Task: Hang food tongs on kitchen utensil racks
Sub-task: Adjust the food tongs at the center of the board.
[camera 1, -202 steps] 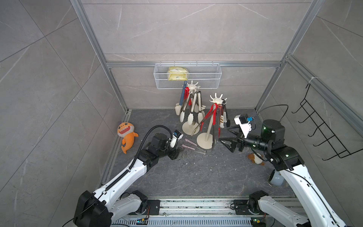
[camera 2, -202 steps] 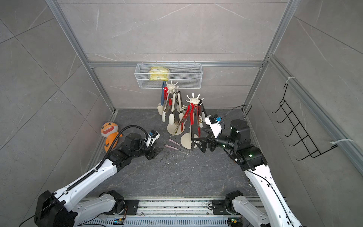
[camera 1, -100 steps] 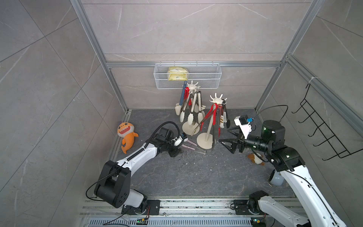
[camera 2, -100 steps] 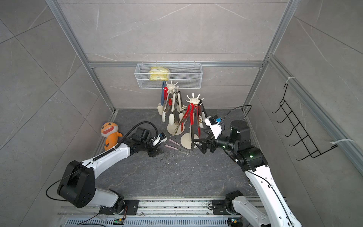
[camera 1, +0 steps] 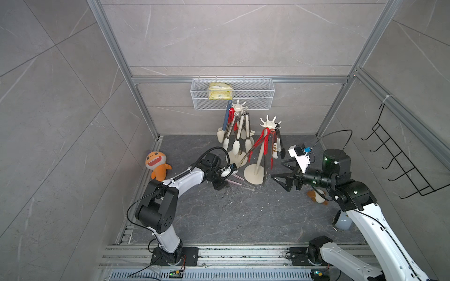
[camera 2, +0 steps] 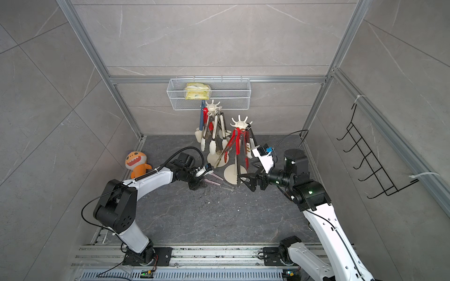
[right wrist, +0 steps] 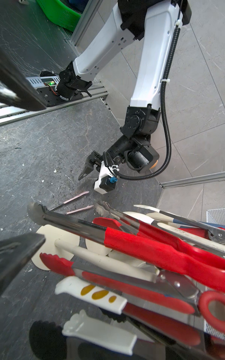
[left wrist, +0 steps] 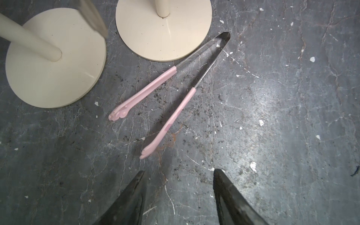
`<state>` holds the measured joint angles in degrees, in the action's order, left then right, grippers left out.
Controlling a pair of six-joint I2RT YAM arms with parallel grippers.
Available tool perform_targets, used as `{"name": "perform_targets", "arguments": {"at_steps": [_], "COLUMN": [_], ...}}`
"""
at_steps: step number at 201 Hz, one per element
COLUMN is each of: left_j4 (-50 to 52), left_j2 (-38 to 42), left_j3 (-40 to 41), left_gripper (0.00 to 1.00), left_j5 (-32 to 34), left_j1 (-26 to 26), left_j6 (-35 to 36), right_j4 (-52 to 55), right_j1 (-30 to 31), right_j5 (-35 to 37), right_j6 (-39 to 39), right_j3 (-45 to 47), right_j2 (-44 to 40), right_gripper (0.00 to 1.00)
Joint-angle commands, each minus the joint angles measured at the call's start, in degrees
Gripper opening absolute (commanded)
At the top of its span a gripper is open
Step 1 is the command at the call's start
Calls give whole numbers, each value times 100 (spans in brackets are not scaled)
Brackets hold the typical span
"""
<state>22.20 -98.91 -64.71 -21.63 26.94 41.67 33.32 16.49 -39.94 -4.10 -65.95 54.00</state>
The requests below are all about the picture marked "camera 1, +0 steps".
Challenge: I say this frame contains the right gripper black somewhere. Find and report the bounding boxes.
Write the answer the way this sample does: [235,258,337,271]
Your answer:
[270,157,333,192]

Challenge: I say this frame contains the pink tip small tongs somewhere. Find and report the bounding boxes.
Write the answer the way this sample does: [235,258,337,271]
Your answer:
[226,174,256,192]

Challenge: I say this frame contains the black tip steel tongs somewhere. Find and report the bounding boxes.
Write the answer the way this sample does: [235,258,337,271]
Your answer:
[275,123,286,159]

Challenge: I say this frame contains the cream tongs yellow dots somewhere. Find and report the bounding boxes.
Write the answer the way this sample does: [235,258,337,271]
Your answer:
[271,131,279,159]

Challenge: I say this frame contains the cream utensil stand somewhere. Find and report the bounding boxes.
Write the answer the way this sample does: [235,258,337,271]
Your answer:
[223,100,248,167]
[244,115,278,185]

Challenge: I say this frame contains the blue handle cream tongs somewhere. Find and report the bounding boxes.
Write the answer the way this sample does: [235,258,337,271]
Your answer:
[217,100,234,151]

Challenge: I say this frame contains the wide cream handle tongs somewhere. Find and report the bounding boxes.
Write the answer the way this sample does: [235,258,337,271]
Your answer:
[245,113,254,153]

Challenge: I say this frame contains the red silicone tip tongs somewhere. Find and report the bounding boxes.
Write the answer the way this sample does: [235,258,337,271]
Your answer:
[247,125,275,169]

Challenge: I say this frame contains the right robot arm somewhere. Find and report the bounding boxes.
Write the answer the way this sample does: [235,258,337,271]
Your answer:
[271,145,429,281]

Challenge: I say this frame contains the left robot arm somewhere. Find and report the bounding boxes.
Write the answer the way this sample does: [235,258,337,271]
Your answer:
[126,146,237,266]

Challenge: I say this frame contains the brown white small toy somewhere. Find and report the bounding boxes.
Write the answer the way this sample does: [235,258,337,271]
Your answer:
[307,190,328,205]

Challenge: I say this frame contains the small grey round speaker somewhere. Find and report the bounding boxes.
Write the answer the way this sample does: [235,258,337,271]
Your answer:
[332,210,353,231]

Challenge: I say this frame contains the orange shark plush toy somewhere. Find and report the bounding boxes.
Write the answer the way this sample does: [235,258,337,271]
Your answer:
[145,152,172,181]

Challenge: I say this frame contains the yellow packet in basket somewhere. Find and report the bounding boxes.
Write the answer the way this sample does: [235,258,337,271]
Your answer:
[207,83,234,100]

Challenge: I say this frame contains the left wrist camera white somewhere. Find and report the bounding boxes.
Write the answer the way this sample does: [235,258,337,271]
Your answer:
[221,163,238,179]

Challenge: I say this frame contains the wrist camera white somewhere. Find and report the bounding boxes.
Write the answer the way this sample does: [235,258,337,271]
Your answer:
[288,144,312,174]
[221,163,238,179]

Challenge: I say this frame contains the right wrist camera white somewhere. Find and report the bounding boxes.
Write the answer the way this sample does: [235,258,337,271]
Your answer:
[288,144,312,174]

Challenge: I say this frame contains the white wire mesh basket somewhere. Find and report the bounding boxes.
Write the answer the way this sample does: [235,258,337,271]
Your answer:
[191,78,275,111]

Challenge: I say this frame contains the black wall hook rack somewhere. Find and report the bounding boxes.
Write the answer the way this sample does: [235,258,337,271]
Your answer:
[362,104,450,200]

